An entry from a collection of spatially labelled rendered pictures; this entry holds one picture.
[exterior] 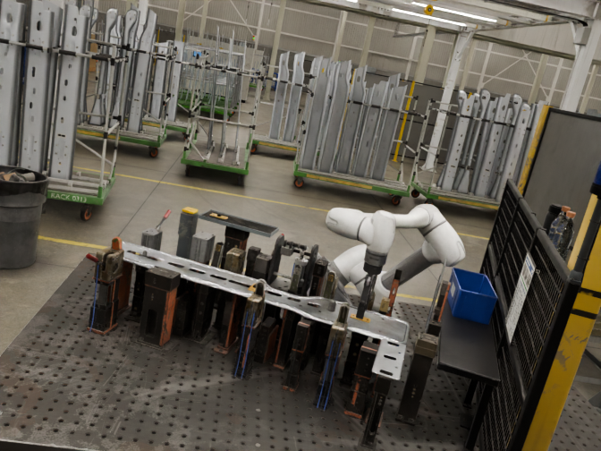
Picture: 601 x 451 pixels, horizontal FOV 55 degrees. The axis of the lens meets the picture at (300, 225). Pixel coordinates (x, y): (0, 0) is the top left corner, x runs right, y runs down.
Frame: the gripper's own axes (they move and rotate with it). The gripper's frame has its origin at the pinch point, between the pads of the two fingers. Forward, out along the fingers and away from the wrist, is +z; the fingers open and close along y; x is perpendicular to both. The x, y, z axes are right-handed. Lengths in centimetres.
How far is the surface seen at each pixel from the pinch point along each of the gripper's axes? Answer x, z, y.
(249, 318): -40.7, 8.4, 21.7
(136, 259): -99, 5, 7
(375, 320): 6.1, 4.5, -2.1
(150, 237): -104, 1, -12
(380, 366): 13.1, 4.5, 35.2
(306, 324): -18.6, 5.6, 17.9
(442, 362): 33.8, 1.5, 24.5
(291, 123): -290, 37, -932
